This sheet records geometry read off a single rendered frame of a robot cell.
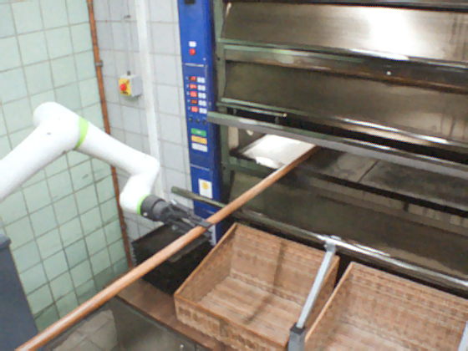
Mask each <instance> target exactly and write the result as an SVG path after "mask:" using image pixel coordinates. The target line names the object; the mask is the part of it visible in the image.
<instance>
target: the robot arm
mask: <svg viewBox="0 0 468 351"><path fill-rule="evenodd" d="M33 127H34V129H35V130H34V131H33V133H32V134H31V135H29V136H28V137H27V138H26V140H24V141H23V142H22V143H21V144H20V145H19V146H18V147H17V148H15V149H14V150H12V151H11V152H10V153H9V154H8V155H6V156H5V157H4V158H3V159H2V160H0V203H2V202H3V201H4V200H5V199H6V198H7V197H8V196H9V195H10V194H12V193H14V191H15V190H17V188H19V187H20V185H22V184H23V183H24V182H25V181H28V180H29V179H30V178H31V177H33V176H35V175H36V173H38V172H39V171H41V170H42V169H43V168H44V167H46V166H47V165H48V164H50V163H52V162H53V161H55V160H57V159H59V158H60V157H62V156H64V155H65V154H67V153H69V152H70V151H71V150H72V151H75V152H79V153H80V154H81V153H83V154H86V155H90V156H92V157H94V158H96V159H99V160H102V161H103V162H105V163H108V164H110V165H112V166H114V167H115V168H117V169H119V170H122V171H123V172H126V173H128V174H129V175H130V178H129V180H128V182H127V184H126V186H125V188H124V189H123V191H122V192H121V194H120V207H121V209H122V210H123V211H124V212H126V213H128V214H130V215H137V216H142V217H144V218H145V219H147V220H150V221H153V222H158V221H159V222H161V223H167V224H169V225H170V226H172V228H173V230H172V232H173V233H179V234H181V235H185V234H186V233H187V232H189V231H191V230H192V229H194V228H195V227H194V226H192V225H191V224H189V223H187V222H185V221H183V219H182V218H185V219H189V220H190V221H191V222H192V223H194V224H197V225H199V226H203V227H205V228H207V227H209V226H210V225H212V222H210V221H207V220H204V219H202V217H200V216H196V214H194V209H192V208H190V207H189V206H185V205H183V204H181V203H180V202H178V201H177V200H176V199H173V200H171V201H169V203H168V202H167V201H166V200H165V199H163V198H160V197H158V196H154V195H151V192H152V189H153V187H154V185H155V183H156V181H157V179H158V178H159V176H160V172H161V167H160V162H159V161H158V160H157V159H156V158H155V157H153V156H150V155H147V154H144V153H141V152H139V151H138V150H135V149H133V148H131V147H129V146H128V145H125V144H123V143H121V142H119V141H118V140H117V139H115V138H113V137H110V136H108V135H107V134H106V133H105V132H103V131H102V130H100V129H99V128H97V127H96V126H95V125H94V124H92V123H91V122H90V121H88V120H84V119H83V118H81V117H79V116H78V115H77V114H75V113H74V112H72V111H70V109H65V108H64V107H63V106H62V105H60V104H58V103H55V102H53V103H44V104H41V105H40V106H39V107H37V109H36V111H35V112H34V113H33ZM191 219H192V220H191Z"/></svg>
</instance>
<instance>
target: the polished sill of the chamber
mask: <svg viewBox="0 0 468 351"><path fill-rule="evenodd" d="M229 161H230V164H231V165H237V166H240V167H243V168H247V169H250V170H256V171H260V172H262V173H266V174H269V175H272V174H274V173H275V172H277V171H278V170H280V169H281V168H283V167H284V166H285V164H282V163H278V162H275V161H271V160H265V159H262V158H258V157H255V156H250V155H244V154H241V153H237V152H236V153H235V154H233V155H230V156H229ZM282 178H284V179H288V180H291V181H296V182H300V183H303V184H306V185H310V186H314V187H317V188H321V189H324V190H327V191H333V192H336V193H339V194H342V195H346V196H351V197H354V198H357V199H360V200H366V201H371V202H374V203H377V204H380V205H383V206H388V207H391V208H394V209H397V210H400V211H407V212H411V213H414V214H416V215H420V216H424V217H427V218H432V219H436V220H438V221H442V222H446V223H449V224H454V225H457V226H462V227H464V228H468V211H466V210H462V209H460V208H457V209H456V208H454V207H450V206H446V205H442V204H440V203H436V202H433V201H425V200H422V199H419V198H415V197H413V196H407V195H404V194H400V193H398V192H394V191H389V190H383V189H379V188H376V187H372V186H367V185H364V184H360V183H358V182H354V181H348V180H345V179H342V178H338V177H335V176H331V175H325V174H322V173H318V172H315V171H312V170H306V169H303V168H299V167H294V168H293V169H292V170H290V171H289V172H288V173H287V174H285V175H284V176H282Z"/></svg>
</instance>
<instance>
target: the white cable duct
mask: <svg viewBox="0 0 468 351"><path fill-rule="evenodd" d="M144 4H145V0H135V9H136V15H137V16H136V21H137V28H138V34H139V35H138V39H139V46H140V63H141V70H142V77H143V83H144V84H143V90H144V96H145V107H146V114H147V128H148V135H149V142H150V154H151V156H153V157H155V158H156V159H157V160H158V161H159V162H160V155H159V148H158V140H157V134H156V127H155V113H154V110H155V106H154V100H153V92H152V85H151V77H150V74H151V71H150V59H149V52H148V46H149V45H148V38H147V32H146V18H145V7H144ZM155 193H156V196H158V197H160V198H163V199H165V198H164V191H163V183H162V176H161V172H160V176H159V178H158V179H157V181H156V183H155Z"/></svg>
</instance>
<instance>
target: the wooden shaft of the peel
mask: <svg viewBox="0 0 468 351"><path fill-rule="evenodd" d="M320 148H322V146H319V145H313V146H312V147H311V148H310V149H309V150H307V151H305V152H304V153H302V154H301V155H300V156H299V157H297V158H296V159H294V160H292V161H291V162H290V163H288V164H287V165H285V166H284V167H283V168H281V169H280V170H278V171H277V172H275V173H274V174H272V175H270V176H269V177H268V178H267V179H266V180H264V181H262V182H261V183H259V184H258V185H257V186H255V187H253V188H252V189H250V190H249V191H247V192H246V193H244V194H243V195H241V196H239V197H238V198H237V199H235V200H234V201H233V202H231V203H230V204H228V205H227V206H225V207H224V208H222V209H221V210H219V211H218V212H217V213H216V214H214V215H213V216H211V217H209V218H208V219H206V220H207V221H210V222H212V225H210V226H209V227H207V228H205V227H203V226H199V225H198V226H196V227H195V228H194V229H192V230H191V231H189V232H187V233H186V234H185V235H184V236H183V237H181V238H179V239H178V240H176V241H175V242H173V243H172V244H170V245H169V246H168V247H166V248H165V250H162V251H160V252H158V253H157V254H155V255H154V256H153V257H152V258H150V259H149V260H147V261H146V262H145V263H144V264H143V263H142V264H141V265H139V266H138V267H137V268H135V269H134V270H133V271H131V272H130V273H127V274H126V275H125V276H123V277H122V278H121V279H120V280H119V281H117V282H114V283H113V284H111V285H110V286H109V287H107V288H106V289H104V290H103V291H102V292H100V293H99V294H97V295H95V296H94V297H93V298H91V299H90V300H89V301H87V302H86V303H84V304H82V305H81V306H79V307H78V308H76V309H75V310H74V311H72V312H70V313H69V314H68V315H67V316H64V317H63V318H61V319H60V320H58V321H57V322H56V323H54V324H53V325H51V326H50V327H48V328H47V329H44V331H42V332H41V333H39V334H38V335H37V336H35V337H33V338H32V339H30V341H27V342H26V343H25V344H24V345H21V347H19V348H17V349H16V350H14V351H36V350H37V349H39V348H40V347H42V346H43V345H44V344H45V343H48V341H49V340H51V339H53V338H54V337H56V336H57V335H59V334H60V333H62V332H63V331H64V330H66V329H67V328H68V327H69V326H70V327H71V326H72V325H73V324H74V323H76V322H78V321H79V320H80V319H81V318H82V317H85V316H86V315H87V314H88V313H90V312H93V310H95V309H96V308H97V307H99V306H100V305H101V304H103V303H104V302H106V301H108V300H109V299H110V298H112V297H113V296H114V295H115V294H117V293H119V292H120V291H122V290H123V289H124V288H125V287H128V286H129V285H130V284H131V283H133V282H134V281H136V279H139V278H140V277H142V276H143V275H145V274H146V273H147V272H148V271H150V269H153V268H154V267H156V266H157V265H159V264H160V263H162V262H163V261H164V260H165V259H167V258H168V257H170V256H172V255H173V254H174V253H176V252H177V251H179V250H180V249H181V248H182V247H184V246H185V245H187V244H188V243H189V242H191V241H193V240H194V239H195V238H197V237H198V236H199V235H200V234H202V233H203V232H204V231H206V230H208V229H209V228H210V227H212V226H214V225H215V224H216V223H218V222H219V221H220V220H221V219H223V218H224V217H225V216H227V215H229V214H230V213H231V212H233V211H235V210H236V209H237V208H238V207H239V206H241V205H242V204H244V203H245V202H246V201H248V200H250V199H251V198H252V197H254V196H256V195H257V194H258V193H260V192H261V191H263V190H264V189H266V188H267V187H268V186H270V185H271V184H272V183H273V182H275V181H277V180H278V179H279V178H281V177H282V176H284V175H285V174H287V173H288V172H289V171H290V170H292V169H293V168H294V167H296V166H297V165H299V164H300V163H302V162H303V161H305V160H306V159H307V158H308V157H309V156H311V155H312V154H313V153H314V152H316V151H317V150H319V149H320Z"/></svg>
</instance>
